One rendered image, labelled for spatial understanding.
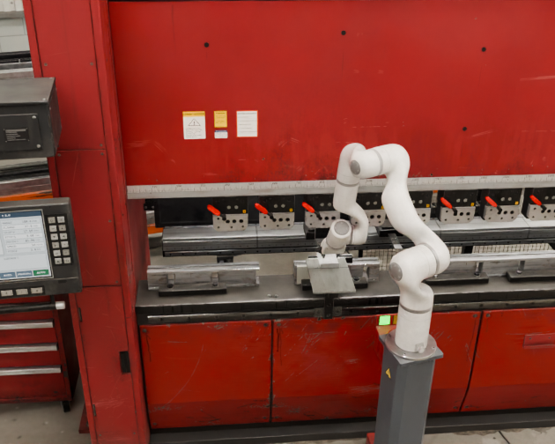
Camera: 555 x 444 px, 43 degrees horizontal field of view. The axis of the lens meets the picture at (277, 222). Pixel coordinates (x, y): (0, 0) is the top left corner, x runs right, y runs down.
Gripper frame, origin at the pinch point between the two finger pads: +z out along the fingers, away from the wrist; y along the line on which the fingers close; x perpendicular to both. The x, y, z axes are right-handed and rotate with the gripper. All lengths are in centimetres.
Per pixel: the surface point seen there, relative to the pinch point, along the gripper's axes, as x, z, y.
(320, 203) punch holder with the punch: -18.1, -14.8, 4.9
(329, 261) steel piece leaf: 0.9, 7.6, -0.3
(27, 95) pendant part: -25, -94, 107
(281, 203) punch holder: -18.2, -14.9, 21.6
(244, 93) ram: -50, -52, 37
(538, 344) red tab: 38, 34, -102
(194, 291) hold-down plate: 11, 13, 60
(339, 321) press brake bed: 25.8, 20.7, -4.7
